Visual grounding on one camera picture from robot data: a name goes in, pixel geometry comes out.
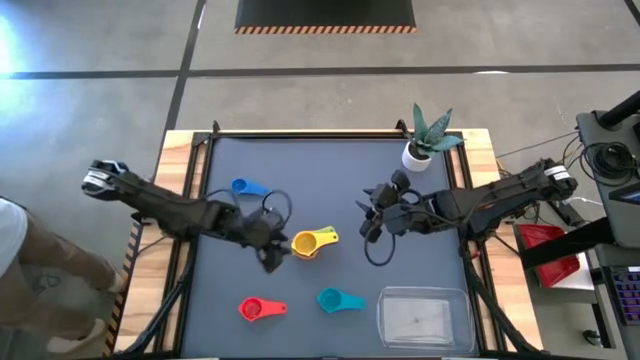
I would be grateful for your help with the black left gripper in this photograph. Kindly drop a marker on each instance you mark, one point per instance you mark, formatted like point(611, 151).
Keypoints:
point(260, 230)

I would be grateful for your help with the red measuring cup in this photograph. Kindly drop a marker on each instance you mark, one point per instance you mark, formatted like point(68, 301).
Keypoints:
point(251, 309)

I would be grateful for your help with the black pole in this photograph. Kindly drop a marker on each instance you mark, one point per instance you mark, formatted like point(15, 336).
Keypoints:
point(622, 107)

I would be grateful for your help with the grey table mat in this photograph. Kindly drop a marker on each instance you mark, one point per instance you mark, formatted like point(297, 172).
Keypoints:
point(320, 165)

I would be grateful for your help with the black angled beam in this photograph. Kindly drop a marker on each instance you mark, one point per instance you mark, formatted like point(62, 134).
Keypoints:
point(570, 242)

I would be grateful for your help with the green measuring cup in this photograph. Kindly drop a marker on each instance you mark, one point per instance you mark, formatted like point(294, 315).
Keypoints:
point(331, 229)

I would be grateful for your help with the black floor mat striped edge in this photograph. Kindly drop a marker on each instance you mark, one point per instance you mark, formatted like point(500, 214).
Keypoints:
point(325, 12)

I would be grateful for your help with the backlit keyboard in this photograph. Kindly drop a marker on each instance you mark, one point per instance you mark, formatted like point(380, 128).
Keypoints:
point(625, 295)

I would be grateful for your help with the grey equipment cart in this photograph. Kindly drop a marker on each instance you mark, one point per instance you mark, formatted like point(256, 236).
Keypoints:
point(620, 220)

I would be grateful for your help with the white board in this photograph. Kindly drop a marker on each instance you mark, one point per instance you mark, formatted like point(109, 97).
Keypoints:
point(585, 285)

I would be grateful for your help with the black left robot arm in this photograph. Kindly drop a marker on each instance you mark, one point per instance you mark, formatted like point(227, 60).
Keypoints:
point(165, 210)

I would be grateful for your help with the clear plastic container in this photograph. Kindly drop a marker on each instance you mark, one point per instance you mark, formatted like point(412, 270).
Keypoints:
point(425, 320)

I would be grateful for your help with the orange measuring cup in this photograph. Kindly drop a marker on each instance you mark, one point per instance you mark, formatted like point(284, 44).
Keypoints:
point(305, 258)

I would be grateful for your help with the blue lit screen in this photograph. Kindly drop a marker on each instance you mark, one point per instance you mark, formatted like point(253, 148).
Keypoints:
point(630, 192)

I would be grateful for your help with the person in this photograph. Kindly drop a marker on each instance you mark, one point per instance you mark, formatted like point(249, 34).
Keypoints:
point(50, 260)

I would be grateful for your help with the snake plant in white pot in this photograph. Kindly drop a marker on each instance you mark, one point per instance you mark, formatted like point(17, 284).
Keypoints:
point(416, 161)

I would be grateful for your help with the teal measuring cup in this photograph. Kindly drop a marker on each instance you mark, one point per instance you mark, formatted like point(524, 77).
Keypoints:
point(330, 300)

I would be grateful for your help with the yellow measuring cup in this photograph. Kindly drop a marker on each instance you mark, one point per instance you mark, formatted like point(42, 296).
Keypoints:
point(305, 243)

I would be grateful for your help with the light wooden table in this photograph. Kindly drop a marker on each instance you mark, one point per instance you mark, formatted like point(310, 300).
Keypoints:
point(150, 300)

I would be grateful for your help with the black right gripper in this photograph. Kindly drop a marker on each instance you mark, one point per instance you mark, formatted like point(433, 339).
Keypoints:
point(405, 215)

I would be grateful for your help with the red dustpan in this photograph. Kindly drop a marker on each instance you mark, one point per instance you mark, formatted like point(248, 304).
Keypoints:
point(560, 275)

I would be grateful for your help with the black aluminium table frame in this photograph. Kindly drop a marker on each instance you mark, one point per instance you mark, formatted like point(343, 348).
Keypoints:
point(202, 139)

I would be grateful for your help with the black power strip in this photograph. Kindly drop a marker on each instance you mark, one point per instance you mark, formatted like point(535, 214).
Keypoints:
point(569, 214)

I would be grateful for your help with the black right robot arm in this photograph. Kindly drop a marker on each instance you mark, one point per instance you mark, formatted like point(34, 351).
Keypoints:
point(500, 195)

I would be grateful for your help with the blue measuring cup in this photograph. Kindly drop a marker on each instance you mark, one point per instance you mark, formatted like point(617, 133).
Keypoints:
point(242, 186)

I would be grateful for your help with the black caster wheel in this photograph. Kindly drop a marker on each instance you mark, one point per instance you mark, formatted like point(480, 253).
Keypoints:
point(591, 338)

